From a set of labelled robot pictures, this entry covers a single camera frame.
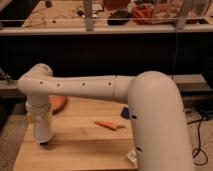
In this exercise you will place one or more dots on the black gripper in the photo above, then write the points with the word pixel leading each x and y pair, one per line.
pixel 44 143

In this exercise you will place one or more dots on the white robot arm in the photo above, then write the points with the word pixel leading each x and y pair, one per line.
pixel 156 109

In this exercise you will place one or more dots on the orange ceramic bowl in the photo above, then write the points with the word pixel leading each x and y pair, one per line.
pixel 57 103

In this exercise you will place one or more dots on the blue eraser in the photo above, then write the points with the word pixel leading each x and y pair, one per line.
pixel 125 113

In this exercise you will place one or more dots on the orange carrot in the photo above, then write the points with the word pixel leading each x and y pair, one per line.
pixel 109 125

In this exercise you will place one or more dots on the clear plastic wrapper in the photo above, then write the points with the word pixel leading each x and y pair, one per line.
pixel 131 156

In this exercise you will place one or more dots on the black object on bench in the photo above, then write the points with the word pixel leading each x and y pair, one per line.
pixel 119 17

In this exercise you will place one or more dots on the red basket on bench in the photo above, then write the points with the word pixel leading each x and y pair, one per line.
pixel 142 14

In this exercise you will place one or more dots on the metal upright post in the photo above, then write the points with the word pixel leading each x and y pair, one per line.
pixel 88 15

